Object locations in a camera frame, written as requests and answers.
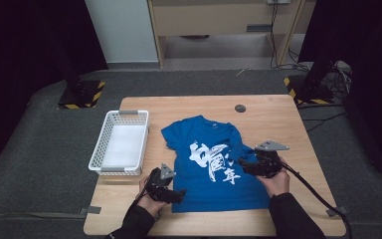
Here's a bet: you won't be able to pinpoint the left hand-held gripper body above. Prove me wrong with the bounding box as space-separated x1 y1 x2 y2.
144 162 177 202

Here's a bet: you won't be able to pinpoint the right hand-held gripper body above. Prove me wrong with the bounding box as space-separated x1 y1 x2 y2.
254 138 290 179

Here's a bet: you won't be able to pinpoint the blue printed t-shirt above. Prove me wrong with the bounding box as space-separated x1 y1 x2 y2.
160 115 272 214

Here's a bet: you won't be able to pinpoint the person's left hand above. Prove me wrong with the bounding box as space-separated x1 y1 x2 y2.
137 175 172 219

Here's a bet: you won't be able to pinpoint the person's right hand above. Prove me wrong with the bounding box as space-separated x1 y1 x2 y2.
256 156 291 199

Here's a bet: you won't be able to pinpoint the white perforated plastic basket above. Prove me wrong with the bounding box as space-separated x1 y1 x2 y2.
88 110 150 176

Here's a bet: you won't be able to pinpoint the black stand with striped base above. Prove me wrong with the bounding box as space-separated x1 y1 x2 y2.
283 59 335 106
57 63 106 111

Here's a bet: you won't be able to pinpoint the black curtain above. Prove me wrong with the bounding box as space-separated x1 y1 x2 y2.
0 0 109 187
297 0 382 183

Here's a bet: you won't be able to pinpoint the light wooden desk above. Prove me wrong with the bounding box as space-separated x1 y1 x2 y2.
146 0 308 70

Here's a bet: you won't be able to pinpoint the white cabinet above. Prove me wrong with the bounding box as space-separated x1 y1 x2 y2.
84 0 160 65

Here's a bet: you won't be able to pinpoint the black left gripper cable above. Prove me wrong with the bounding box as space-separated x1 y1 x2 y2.
134 180 149 204

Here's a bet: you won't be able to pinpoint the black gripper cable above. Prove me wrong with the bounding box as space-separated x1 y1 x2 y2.
280 161 353 239
134 180 149 204

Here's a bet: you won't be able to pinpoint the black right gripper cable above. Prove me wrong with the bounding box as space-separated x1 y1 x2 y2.
280 161 353 239

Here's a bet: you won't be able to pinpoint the black floor cable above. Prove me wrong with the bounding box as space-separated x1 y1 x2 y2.
296 103 348 132

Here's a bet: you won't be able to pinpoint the tangled cable bundle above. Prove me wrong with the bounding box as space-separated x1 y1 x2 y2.
324 60 353 101

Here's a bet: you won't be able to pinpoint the hanging black cables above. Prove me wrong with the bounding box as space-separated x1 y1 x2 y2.
269 0 311 72

